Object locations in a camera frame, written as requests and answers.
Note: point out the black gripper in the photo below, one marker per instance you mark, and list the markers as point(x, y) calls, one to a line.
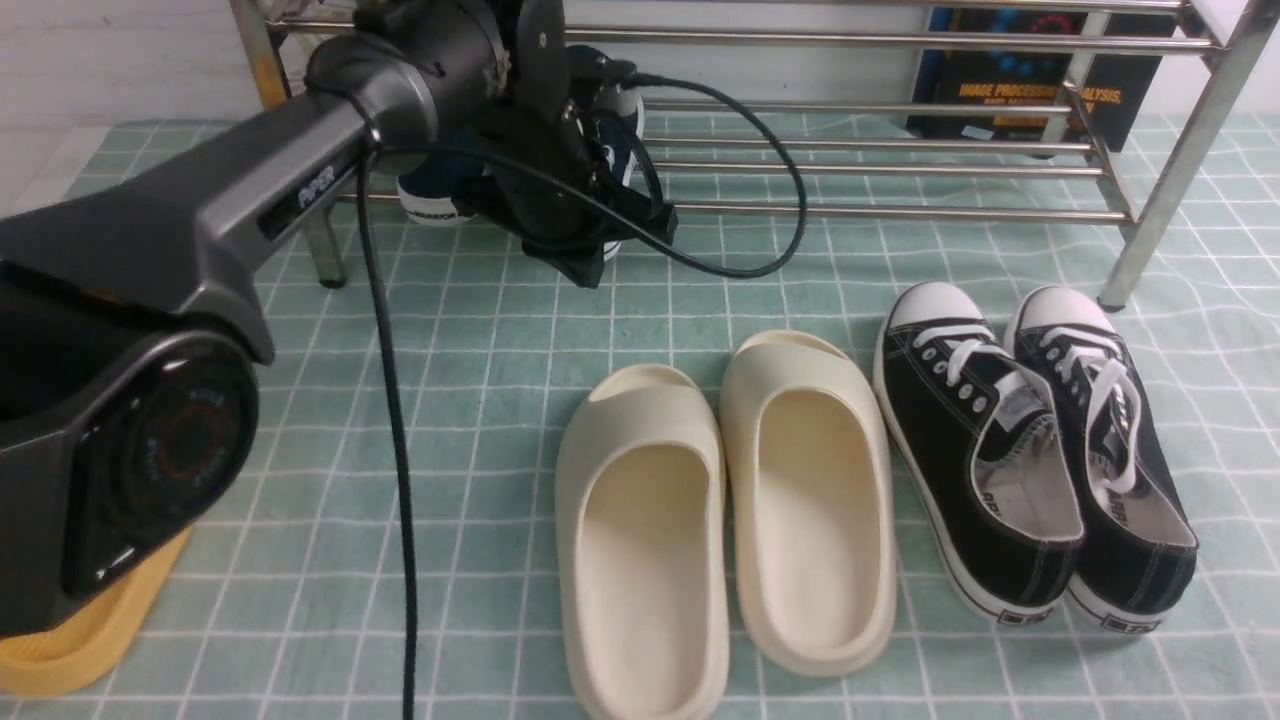
point(533, 187)

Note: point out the navy slip-on shoe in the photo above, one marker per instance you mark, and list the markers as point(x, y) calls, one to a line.
point(426, 193)
point(612, 118)

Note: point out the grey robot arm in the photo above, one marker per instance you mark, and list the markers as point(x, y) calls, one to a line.
point(131, 325)

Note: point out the metal shoe rack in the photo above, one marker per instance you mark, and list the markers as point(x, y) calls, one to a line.
point(850, 210)

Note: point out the cream slide sandal left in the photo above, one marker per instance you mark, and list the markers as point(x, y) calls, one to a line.
point(639, 533)

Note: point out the cream slide sandal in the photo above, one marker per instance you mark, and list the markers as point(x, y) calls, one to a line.
point(639, 533)
point(808, 460)

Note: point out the dark image processing book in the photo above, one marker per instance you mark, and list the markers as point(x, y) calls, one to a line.
point(1112, 91)

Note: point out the cream slide sandal right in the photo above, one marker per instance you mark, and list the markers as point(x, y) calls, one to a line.
point(808, 460)

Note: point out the black canvas sneaker left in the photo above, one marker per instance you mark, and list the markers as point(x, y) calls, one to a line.
point(980, 435)

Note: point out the black canvas sneaker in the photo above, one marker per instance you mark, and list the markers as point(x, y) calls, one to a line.
point(1140, 552)
point(980, 435)

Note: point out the green checkered cloth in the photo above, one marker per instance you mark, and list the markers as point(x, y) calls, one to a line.
point(287, 600)

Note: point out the yellow slide sandal inner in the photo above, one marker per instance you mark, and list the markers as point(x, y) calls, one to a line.
point(94, 640)

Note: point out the black canvas sneaker right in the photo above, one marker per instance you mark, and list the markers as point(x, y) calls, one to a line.
point(1140, 552)

